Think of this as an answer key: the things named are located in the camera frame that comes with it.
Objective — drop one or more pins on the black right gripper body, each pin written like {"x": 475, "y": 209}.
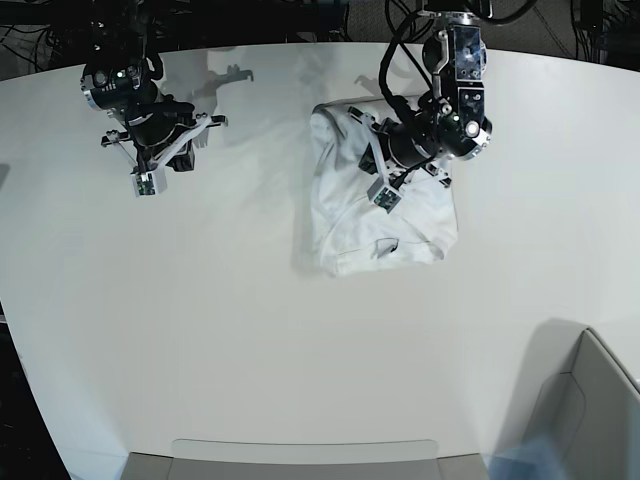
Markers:
{"x": 151, "y": 140}

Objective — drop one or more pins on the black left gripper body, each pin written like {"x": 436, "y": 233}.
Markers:
{"x": 402, "y": 157}

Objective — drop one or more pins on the white T-shirt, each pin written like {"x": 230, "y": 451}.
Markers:
{"x": 350, "y": 234}

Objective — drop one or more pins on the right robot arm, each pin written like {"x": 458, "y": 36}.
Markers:
{"x": 114, "y": 86}

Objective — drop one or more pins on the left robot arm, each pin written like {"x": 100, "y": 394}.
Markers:
{"x": 449, "y": 120}

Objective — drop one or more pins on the grey plastic bin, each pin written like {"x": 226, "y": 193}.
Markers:
{"x": 573, "y": 413}

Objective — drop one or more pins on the grey tray front edge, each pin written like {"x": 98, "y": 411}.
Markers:
{"x": 200, "y": 459}

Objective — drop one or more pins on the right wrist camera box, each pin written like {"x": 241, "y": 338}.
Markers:
{"x": 149, "y": 183}

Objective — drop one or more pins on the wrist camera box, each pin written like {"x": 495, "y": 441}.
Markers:
{"x": 383, "y": 195}
{"x": 149, "y": 183}

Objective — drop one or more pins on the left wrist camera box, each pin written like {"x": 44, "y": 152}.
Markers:
{"x": 383, "y": 195}

